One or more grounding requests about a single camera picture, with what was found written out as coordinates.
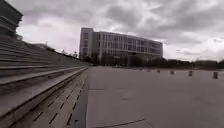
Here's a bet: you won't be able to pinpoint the large pale multistorey building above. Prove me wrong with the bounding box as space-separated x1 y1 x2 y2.
78 27 164 66

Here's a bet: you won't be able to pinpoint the wide grey stone steps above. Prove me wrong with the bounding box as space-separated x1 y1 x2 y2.
0 34 90 128

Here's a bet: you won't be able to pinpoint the row of bollards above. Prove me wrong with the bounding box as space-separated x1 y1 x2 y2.
138 68 220 80

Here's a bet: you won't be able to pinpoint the row of trees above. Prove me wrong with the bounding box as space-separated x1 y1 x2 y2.
83 53 224 71

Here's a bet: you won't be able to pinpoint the grey paved plaza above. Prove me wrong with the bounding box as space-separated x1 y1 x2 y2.
85 65 224 128

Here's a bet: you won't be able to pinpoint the dark building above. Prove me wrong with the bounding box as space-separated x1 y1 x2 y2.
0 0 24 39

